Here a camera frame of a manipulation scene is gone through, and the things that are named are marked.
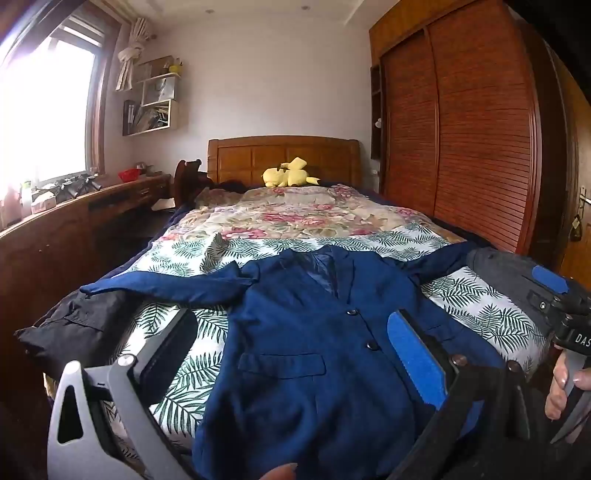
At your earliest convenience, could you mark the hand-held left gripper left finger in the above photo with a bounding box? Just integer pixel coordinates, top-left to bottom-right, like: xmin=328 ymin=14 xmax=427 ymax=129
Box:
xmin=46 ymin=308 xmax=200 ymax=480

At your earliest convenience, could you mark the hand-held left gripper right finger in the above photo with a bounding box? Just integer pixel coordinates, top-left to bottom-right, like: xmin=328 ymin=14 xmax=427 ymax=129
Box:
xmin=387 ymin=308 xmax=555 ymax=480

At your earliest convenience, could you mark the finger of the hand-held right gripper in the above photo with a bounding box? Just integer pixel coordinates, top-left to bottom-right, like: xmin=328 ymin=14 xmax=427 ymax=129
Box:
xmin=529 ymin=265 xmax=591 ymax=324

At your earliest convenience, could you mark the blue suit jacket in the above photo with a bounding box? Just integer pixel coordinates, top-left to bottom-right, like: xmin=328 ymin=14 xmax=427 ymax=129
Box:
xmin=81 ymin=242 xmax=509 ymax=480

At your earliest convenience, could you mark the person's right hand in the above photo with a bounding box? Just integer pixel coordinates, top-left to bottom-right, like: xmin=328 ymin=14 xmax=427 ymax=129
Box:
xmin=545 ymin=357 xmax=591 ymax=420

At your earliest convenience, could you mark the person's left hand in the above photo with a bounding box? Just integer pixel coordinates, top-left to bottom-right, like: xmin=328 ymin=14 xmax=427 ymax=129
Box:
xmin=249 ymin=463 xmax=298 ymax=480

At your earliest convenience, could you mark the wooden door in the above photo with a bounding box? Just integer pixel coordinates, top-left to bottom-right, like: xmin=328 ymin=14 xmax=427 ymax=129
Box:
xmin=554 ymin=60 xmax=591 ymax=287

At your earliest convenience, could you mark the dark grey garment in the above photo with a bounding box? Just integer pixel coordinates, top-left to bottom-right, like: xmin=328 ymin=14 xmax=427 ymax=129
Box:
xmin=465 ymin=247 xmax=555 ymax=333

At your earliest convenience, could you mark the leaf print bed sheet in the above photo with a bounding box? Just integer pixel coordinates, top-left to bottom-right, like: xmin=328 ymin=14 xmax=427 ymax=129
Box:
xmin=111 ymin=224 xmax=550 ymax=462

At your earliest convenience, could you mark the black garment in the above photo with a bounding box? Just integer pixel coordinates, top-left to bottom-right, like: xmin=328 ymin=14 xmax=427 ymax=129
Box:
xmin=14 ymin=288 xmax=148 ymax=370

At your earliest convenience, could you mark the wooden desk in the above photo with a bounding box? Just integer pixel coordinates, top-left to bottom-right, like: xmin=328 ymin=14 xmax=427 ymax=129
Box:
xmin=0 ymin=173 xmax=172 ymax=324

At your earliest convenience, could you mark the wooden chair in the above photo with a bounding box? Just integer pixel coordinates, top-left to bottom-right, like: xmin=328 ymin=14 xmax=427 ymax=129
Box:
xmin=174 ymin=159 xmax=214 ymax=208

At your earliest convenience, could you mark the wooden wardrobe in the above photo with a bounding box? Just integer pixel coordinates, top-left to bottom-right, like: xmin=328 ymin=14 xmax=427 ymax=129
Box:
xmin=368 ymin=0 xmax=578 ymax=259

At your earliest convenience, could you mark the floral quilt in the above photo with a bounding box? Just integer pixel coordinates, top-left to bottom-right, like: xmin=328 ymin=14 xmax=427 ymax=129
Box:
xmin=168 ymin=184 xmax=462 ymax=245

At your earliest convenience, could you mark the black folded tripod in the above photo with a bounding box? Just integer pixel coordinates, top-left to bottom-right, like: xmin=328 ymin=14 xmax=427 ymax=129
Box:
xmin=46 ymin=174 xmax=101 ymax=199

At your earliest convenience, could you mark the wooden bed headboard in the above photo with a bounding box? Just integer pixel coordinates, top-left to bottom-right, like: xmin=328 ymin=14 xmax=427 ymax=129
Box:
xmin=207 ymin=135 xmax=362 ymax=190

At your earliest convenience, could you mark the yellow plush toy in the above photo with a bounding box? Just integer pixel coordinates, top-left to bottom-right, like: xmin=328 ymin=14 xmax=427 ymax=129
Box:
xmin=262 ymin=157 xmax=320 ymax=188

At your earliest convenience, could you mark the window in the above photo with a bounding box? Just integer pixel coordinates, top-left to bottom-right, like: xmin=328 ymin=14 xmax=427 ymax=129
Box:
xmin=0 ymin=14 xmax=121 ymax=195

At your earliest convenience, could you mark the tied cream curtain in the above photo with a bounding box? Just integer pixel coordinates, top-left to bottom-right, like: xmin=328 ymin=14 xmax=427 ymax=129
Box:
xmin=115 ymin=17 xmax=154 ymax=92

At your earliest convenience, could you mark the white wall shelf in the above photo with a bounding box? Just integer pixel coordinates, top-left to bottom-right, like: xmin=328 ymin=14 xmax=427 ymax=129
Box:
xmin=122 ymin=55 xmax=185 ymax=137

